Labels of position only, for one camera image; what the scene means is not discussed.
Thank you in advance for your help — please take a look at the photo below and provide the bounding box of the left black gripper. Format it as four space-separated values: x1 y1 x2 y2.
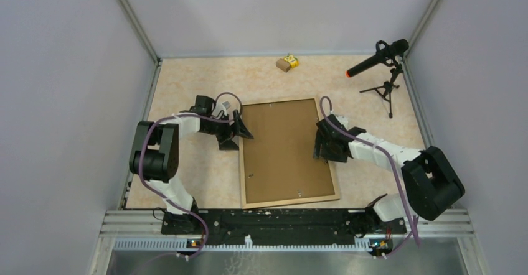
202 110 253 150

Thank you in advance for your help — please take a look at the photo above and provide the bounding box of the wooden picture frame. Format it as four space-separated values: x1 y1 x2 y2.
238 96 342 210

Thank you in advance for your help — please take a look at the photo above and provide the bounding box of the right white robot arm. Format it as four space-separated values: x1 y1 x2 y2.
313 114 465 236

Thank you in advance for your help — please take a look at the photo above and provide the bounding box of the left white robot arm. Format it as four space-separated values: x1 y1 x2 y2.
129 95 253 234

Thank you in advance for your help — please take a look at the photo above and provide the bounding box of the small cardboard yellow box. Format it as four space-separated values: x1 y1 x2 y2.
276 54 299 73

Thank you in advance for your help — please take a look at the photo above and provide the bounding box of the black microphone on tripod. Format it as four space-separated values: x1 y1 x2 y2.
346 39 409 119

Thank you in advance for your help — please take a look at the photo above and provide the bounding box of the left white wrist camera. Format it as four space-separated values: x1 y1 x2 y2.
217 101 232 116

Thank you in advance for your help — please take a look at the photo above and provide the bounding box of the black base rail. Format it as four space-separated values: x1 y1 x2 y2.
161 208 395 246

